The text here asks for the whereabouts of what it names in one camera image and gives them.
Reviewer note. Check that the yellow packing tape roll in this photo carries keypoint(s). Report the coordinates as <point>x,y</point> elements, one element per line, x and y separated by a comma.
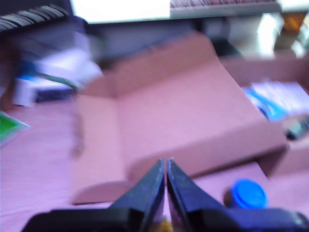
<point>166,226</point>

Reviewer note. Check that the slim white blue box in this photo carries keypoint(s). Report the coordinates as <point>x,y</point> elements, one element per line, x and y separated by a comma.
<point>24,91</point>

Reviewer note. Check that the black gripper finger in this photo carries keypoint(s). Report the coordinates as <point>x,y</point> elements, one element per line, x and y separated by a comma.
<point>147,188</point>
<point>186,191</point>

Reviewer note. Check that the blue white packet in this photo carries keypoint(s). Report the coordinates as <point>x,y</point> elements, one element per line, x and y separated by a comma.
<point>277,96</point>

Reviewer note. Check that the green white snack bag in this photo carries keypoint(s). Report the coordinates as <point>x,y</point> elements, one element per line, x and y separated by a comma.
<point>9,128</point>

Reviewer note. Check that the open brown cardboard box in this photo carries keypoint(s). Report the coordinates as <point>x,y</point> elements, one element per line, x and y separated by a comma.
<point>181,116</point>

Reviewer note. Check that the small dark flat box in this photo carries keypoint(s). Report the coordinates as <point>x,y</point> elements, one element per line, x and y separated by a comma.
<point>53,95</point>

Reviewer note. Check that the small blue lidded cup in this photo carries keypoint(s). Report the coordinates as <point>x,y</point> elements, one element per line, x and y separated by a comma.
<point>248,193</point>

